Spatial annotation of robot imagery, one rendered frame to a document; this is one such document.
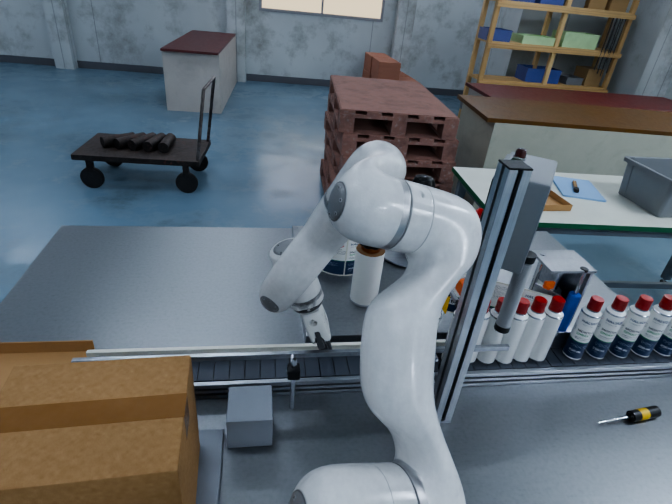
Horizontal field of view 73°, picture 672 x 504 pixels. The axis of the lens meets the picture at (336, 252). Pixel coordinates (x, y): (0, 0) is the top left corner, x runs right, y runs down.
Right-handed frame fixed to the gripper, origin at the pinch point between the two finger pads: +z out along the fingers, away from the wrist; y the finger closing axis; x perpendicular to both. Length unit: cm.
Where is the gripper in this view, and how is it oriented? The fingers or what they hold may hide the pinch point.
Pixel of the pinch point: (324, 345)
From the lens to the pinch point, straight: 119.8
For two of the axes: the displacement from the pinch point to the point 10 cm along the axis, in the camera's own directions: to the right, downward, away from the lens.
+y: -1.4, -5.2, 8.4
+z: 2.5, 8.0, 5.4
